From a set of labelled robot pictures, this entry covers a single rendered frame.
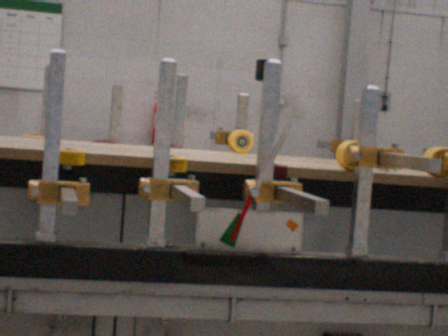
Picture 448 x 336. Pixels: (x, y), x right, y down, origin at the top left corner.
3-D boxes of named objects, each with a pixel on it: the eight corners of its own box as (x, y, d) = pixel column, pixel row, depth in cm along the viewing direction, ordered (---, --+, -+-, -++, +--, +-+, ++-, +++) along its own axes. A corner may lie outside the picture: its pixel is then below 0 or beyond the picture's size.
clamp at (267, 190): (301, 204, 202) (302, 183, 202) (246, 201, 199) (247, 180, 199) (294, 202, 208) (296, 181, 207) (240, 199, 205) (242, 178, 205)
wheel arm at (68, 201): (77, 220, 164) (79, 198, 164) (60, 219, 164) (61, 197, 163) (72, 197, 207) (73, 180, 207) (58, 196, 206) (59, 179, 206)
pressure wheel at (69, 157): (89, 196, 206) (92, 149, 205) (67, 197, 199) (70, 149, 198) (63, 193, 210) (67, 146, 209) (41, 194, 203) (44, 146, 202)
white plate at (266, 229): (301, 254, 203) (304, 213, 202) (194, 249, 198) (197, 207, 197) (300, 254, 203) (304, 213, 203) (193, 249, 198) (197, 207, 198)
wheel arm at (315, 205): (329, 219, 172) (330, 198, 171) (313, 218, 171) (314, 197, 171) (273, 197, 214) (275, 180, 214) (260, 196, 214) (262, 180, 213)
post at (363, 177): (363, 282, 208) (380, 86, 205) (350, 281, 207) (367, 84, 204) (358, 279, 211) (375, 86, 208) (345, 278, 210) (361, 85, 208)
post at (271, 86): (266, 261, 202) (282, 59, 200) (251, 260, 202) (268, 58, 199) (262, 258, 206) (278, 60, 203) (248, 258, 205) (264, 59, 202)
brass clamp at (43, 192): (88, 206, 192) (90, 184, 191) (27, 203, 189) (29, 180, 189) (87, 203, 198) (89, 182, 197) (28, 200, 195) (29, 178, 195)
